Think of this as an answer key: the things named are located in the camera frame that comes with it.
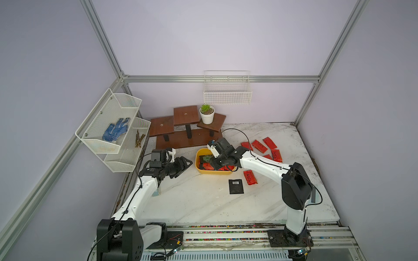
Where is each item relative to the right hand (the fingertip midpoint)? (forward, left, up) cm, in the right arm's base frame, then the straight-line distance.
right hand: (214, 163), depth 89 cm
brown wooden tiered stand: (+24, +19, +3) cm, 31 cm away
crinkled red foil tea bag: (+18, -22, -8) cm, 30 cm away
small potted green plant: (+26, +4, +15) cm, 30 cm away
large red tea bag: (+18, -30, -9) cm, 36 cm away
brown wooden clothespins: (+15, +45, +5) cm, 48 cm away
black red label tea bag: (-9, -12, -10) cm, 18 cm away
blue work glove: (+6, +48, +21) cm, 53 cm away
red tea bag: (+22, -38, -10) cm, 45 cm away
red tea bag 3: (+11, -35, -10) cm, 38 cm away
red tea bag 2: (+10, -40, -9) cm, 42 cm away
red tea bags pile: (+3, +6, -4) cm, 7 cm away
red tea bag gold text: (-5, -21, -9) cm, 23 cm away
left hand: (-4, +13, +5) cm, 15 cm away
